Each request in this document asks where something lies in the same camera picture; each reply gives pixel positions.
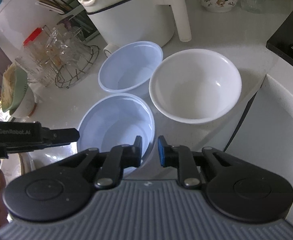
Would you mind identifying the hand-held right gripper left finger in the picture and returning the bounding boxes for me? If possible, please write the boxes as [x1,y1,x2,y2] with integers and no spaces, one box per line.
[58,135,143,190]

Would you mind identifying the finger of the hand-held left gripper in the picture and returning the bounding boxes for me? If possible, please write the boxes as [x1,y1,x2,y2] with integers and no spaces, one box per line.
[42,128,81,149]

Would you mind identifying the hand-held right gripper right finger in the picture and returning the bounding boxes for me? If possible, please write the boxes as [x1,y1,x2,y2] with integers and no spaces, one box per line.
[158,135,235,190]

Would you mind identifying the blue plastic bowl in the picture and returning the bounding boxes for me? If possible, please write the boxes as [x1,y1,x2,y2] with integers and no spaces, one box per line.
[77,93,156,177]
[97,40,164,98]

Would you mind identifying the white ceramic bowl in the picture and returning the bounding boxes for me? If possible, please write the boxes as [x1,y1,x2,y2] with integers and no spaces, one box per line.
[149,49,243,125]

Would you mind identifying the white bowl under colander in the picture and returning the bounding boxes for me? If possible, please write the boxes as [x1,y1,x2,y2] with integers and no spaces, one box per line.
[10,87,36,118]

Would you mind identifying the green colander with noodles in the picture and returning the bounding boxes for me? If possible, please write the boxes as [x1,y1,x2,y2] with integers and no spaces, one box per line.
[1,62,28,113]

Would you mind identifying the red lidded glass jar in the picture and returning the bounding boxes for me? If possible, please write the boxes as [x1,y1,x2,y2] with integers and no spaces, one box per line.
[15,27,60,87]

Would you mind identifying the white electric cooking pot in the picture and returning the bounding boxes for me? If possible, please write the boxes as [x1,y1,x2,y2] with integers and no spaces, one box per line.
[75,0,193,57]

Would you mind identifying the black induction cooktop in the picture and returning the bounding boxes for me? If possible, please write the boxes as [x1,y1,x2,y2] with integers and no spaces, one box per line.
[266,5,293,76]

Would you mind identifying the glasses on wire rack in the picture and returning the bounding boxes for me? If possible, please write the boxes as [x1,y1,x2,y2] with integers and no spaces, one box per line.
[55,25,100,89]

